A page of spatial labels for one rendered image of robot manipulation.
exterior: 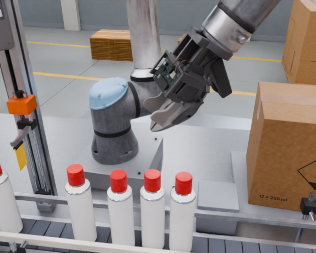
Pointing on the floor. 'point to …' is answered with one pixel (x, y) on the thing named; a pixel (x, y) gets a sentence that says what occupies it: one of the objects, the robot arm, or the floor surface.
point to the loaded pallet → (306, 43)
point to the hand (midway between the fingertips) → (158, 126)
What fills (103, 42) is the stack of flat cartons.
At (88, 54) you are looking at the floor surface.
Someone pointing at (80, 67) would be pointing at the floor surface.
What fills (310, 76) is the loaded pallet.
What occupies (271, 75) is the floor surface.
